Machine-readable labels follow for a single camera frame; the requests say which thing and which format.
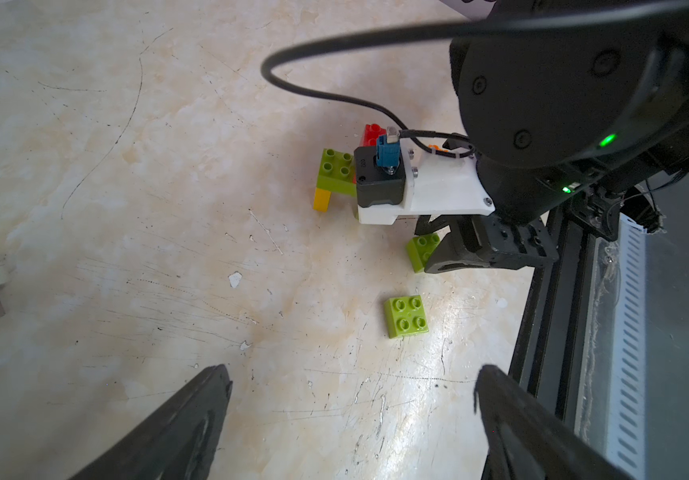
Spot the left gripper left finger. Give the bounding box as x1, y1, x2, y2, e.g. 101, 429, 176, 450
74, 365, 232, 479

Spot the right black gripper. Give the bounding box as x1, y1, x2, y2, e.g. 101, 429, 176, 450
414, 214, 559, 274

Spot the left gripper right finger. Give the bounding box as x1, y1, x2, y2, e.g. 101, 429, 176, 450
475, 365, 629, 480

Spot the red lego brick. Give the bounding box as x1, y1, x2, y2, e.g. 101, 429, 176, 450
360, 123, 386, 147

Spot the long green lego brick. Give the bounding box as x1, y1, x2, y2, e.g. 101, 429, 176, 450
316, 148, 357, 197

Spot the yellow lego brick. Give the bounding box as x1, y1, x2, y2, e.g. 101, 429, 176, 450
312, 188, 332, 213

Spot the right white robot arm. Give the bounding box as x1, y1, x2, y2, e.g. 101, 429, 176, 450
417, 1, 689, 273

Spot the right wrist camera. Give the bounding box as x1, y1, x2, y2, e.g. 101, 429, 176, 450
354, 139, 495, 225

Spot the white slotted cable duct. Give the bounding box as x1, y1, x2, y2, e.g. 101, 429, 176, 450
605, 216, 647, 479

